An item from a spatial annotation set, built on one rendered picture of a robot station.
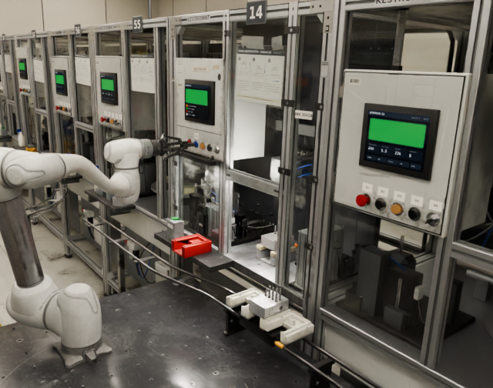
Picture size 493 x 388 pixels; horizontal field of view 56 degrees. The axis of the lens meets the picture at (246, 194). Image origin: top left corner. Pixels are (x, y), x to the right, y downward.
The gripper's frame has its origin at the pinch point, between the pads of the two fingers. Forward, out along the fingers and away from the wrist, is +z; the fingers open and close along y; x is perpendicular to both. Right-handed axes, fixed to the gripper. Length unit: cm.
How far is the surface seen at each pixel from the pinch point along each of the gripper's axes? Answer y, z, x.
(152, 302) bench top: -74, -25, -8
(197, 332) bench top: -74, -22, -43
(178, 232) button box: -44.7, -4.8, 1.2
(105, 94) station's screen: 17, 3, 107
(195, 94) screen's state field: 24.4, 3.0, -2.3
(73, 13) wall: 119, 193, 708
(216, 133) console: 7.5, 5.3, -17.3
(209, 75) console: 33.2, 5.3, -10.4
